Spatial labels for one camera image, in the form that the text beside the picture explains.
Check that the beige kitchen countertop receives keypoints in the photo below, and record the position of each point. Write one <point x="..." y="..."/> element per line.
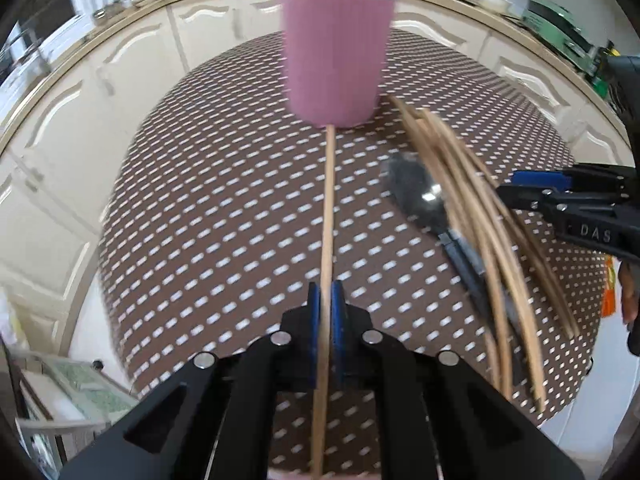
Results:
<point x="150" y="2"/>

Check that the wooden chopstick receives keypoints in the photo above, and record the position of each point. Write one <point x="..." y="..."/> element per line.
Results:
<point x="327" y="210"/>

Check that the white low shelf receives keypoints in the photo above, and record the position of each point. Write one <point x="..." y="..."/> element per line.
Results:
<point x="75" y="390"/>

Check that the orange cardboard box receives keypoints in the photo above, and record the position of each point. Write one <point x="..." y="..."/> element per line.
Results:
<point x="608" y="290"/>

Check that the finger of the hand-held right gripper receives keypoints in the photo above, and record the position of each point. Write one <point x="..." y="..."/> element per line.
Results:
<point x="525" y="194"/>
<point x="540" y="178"/>

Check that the bunch of wooden chopsticks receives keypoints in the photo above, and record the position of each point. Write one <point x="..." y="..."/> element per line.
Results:
<point x="470" y="195"/>

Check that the pink cup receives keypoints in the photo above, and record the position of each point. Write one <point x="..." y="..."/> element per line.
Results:
<point x="335" y="50"/>

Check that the brown polka dot tablecloth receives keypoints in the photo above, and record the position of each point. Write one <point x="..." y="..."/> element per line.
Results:
<point x="210" y="210"/>

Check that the green bottle with yellow cap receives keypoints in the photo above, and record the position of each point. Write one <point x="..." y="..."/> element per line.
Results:
<point x="600" y="67"/>

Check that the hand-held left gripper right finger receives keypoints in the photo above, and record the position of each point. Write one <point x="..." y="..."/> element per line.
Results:
<point x="339" y="340"/>

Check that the green electric cooker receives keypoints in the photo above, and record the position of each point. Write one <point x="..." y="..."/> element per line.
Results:
<point x="555" y="25"/>

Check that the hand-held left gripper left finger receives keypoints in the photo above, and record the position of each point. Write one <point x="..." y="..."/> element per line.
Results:
<point x="313" y="340"/>

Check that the person's right hand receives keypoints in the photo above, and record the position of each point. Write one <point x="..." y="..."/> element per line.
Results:
<point x="631" y="290"/>

